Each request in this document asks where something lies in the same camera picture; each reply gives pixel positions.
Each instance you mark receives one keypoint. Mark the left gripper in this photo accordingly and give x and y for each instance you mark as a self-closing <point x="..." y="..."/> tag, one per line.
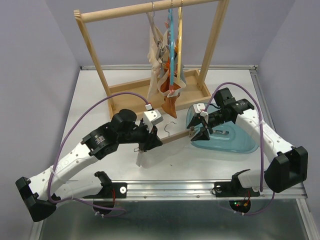
<point x="152" y="140"/>

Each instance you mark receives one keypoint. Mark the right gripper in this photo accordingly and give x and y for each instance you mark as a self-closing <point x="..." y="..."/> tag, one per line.
<point x="202" y="135"/>

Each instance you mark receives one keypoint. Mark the white underwear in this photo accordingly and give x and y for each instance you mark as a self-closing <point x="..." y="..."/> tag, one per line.
<point x="146" y="159"/>

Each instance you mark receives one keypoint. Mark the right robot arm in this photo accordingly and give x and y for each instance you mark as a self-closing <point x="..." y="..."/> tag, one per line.
<point x="288" y="165"/>

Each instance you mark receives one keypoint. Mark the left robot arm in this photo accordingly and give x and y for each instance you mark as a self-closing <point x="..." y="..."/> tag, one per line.
<point x="42" y="193"/>

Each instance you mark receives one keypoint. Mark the orange and cream underwear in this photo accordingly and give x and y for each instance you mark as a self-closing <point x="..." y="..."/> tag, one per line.
<point x="163" y="85"/>

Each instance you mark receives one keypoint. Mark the beige cotton underwear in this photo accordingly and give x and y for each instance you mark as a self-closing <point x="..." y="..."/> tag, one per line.
<point x="155" y="68"/>

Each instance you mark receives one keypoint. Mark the blue plastic hanger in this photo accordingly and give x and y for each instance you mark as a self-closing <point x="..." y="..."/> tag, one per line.
<point x="171" y="47"/>

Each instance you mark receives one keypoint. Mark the yellow plastic hanger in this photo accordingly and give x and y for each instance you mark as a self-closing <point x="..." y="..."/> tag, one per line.
<point x="179" y="42"/>

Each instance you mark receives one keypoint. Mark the teal plastic bin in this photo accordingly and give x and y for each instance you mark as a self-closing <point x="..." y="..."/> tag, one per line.
<point x="237" y="141"/>

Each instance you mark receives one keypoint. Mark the wooden clothes rack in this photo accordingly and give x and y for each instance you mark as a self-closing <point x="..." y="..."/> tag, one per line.
<point x="196" y="89"/>

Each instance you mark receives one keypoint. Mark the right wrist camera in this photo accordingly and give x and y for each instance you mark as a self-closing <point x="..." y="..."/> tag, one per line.
<point x="199" y="111"/>

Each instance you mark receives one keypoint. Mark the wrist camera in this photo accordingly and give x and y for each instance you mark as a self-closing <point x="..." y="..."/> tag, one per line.
<point x="199" y="111"/>
<point x="151" y="117"/>

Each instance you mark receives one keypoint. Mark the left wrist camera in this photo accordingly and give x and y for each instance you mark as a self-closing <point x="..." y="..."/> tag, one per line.
<point x="151" y="117"/>

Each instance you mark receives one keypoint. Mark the aluminium mounting rail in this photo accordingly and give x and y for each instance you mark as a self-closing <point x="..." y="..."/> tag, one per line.
<point x="163" y="190"/>

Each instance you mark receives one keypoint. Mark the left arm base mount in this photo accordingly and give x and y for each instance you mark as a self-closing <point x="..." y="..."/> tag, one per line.
<point x="110" y="189"/>

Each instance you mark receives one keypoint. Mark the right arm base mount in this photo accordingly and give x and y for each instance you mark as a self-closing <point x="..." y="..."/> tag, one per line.
<point x="225" y="188"/>

